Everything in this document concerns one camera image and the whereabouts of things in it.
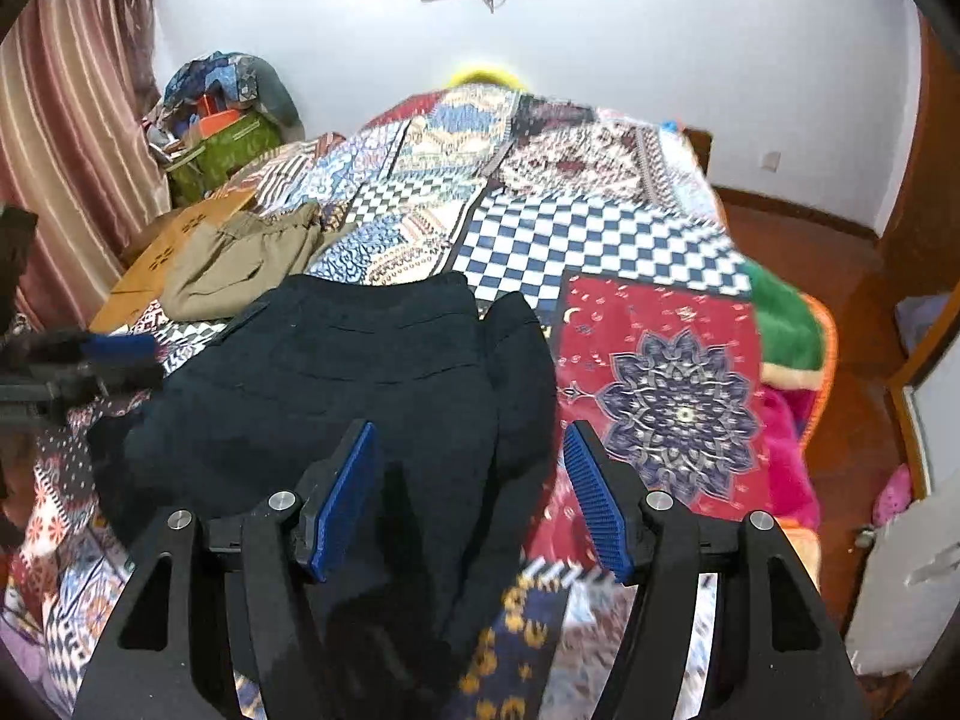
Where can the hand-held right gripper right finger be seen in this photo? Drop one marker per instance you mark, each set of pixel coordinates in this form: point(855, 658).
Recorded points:
point(596, 499)

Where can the pink slipper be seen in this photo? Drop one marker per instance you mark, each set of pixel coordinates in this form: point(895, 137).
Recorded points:
point(892, 495)

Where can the green bag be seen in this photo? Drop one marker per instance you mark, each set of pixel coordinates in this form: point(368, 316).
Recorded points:
point(232, 146)

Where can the white wall socket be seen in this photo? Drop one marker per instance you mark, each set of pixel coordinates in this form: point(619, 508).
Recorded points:
point(770, 160)

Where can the dark pants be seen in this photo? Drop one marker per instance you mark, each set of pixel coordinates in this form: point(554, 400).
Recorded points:
point(337, 375)

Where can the green and pink fleece blanket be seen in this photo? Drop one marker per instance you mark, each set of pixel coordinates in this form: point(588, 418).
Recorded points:
point(787, 337)

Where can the white cloth bag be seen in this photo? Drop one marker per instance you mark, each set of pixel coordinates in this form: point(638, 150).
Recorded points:
point(907, 592)

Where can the wooden bed frame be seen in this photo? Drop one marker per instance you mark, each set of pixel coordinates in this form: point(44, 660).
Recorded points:
point(697, 150)

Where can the patchwork printed blanket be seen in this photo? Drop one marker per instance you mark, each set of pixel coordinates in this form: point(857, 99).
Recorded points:
point(600, 255)

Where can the striped pink curtain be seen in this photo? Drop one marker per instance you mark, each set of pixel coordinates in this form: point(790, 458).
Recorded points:
point(67, 127)

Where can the wooden door frame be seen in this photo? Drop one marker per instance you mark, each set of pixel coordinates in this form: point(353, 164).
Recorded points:
point(937, 165)

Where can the orange plastic item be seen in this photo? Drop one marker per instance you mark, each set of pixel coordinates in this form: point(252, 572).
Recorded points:
point(221, 117)

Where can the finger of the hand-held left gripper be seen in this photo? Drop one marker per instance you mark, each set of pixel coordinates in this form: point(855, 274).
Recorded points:
point(105, 381)
point(120, 349)

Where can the wooden framed panel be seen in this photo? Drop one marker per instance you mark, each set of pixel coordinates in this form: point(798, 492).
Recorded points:
point(919, 420)

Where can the cardboard box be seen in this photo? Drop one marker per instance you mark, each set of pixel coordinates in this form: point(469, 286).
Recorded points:
point(150, 255)

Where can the yellow round item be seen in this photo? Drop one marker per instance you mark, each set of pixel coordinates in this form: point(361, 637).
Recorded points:
point(487, 75)

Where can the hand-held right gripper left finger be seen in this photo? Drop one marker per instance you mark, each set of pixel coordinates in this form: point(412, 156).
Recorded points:
point(345, 495)

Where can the blue patterned cloth bundle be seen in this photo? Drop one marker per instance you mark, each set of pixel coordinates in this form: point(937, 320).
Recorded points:
point(225, 71)

